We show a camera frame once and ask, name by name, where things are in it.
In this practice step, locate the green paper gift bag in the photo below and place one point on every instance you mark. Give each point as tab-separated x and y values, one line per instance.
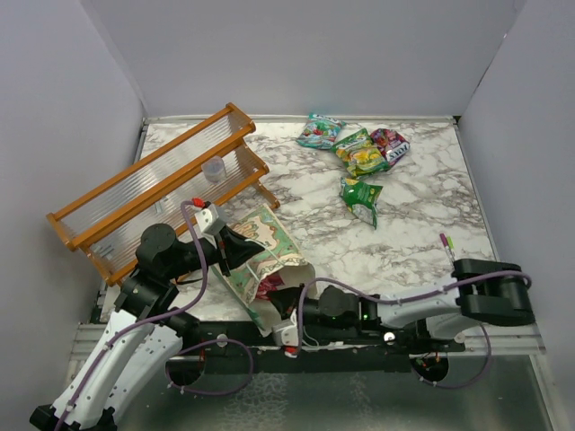
281	255

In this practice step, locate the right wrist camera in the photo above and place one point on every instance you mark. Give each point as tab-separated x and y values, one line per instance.
286	336

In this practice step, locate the dark green snack packet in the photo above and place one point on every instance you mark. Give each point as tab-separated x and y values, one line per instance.
361	199

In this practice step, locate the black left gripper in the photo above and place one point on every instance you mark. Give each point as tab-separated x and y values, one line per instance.
235	248

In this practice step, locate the pink purple snack packet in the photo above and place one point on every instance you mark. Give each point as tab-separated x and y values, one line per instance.
391	144

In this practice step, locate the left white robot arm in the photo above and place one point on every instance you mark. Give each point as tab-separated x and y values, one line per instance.
144	331

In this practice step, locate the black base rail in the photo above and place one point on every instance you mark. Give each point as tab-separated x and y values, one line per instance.
229	347

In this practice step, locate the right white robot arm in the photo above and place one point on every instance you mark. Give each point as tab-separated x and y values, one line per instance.
475	292

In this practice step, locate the colourful pen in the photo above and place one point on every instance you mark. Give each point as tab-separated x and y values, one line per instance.
447	246

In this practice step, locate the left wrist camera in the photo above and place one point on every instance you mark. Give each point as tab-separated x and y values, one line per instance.
211	219

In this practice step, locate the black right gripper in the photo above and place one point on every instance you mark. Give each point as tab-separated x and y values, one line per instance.
286	300

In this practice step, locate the orange wooden rack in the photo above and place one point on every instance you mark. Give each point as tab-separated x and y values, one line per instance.
106	223

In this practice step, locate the teal snack packet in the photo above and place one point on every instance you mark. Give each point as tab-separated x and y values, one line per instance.
320	132

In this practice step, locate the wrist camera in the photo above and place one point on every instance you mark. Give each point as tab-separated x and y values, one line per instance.
211	219
286	336

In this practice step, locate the small clear plastic cup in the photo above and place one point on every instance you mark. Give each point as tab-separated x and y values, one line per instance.
214	169

